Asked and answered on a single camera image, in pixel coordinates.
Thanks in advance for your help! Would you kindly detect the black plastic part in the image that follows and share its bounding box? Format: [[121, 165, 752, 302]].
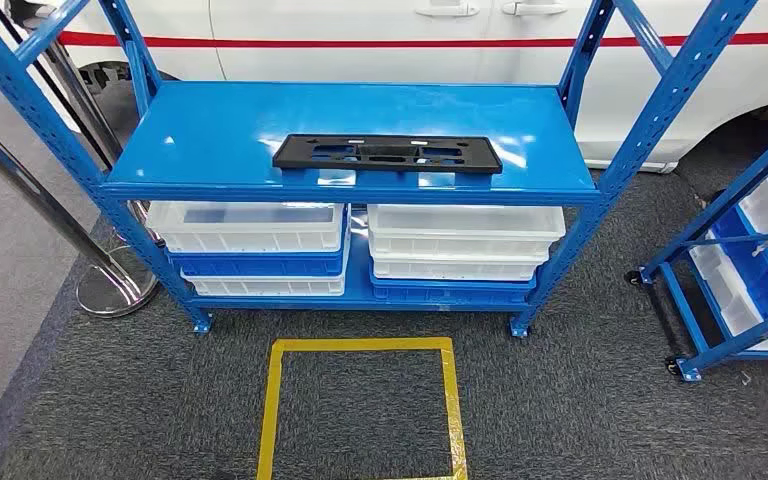
[[272, 134, 503, 176]]

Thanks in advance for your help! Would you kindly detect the blue metal shelf rack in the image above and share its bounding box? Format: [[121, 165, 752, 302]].
[[0, 0, 760, 340]]

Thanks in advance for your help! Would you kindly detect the blue wheeled shelf rack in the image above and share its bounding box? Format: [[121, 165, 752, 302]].
[[625, 112, 768, 384]]

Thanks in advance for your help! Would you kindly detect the yellow floor tape square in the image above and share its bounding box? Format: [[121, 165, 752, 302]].
[[256, 336, 470, 480]]

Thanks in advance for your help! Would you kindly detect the white car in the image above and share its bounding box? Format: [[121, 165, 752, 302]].
[[9, 0, 768, 175]]

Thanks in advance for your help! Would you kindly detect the chrome stanchion post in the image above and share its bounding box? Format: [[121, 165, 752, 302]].
[[0, 99, 160, 319], [39, 36, 163, 248]]

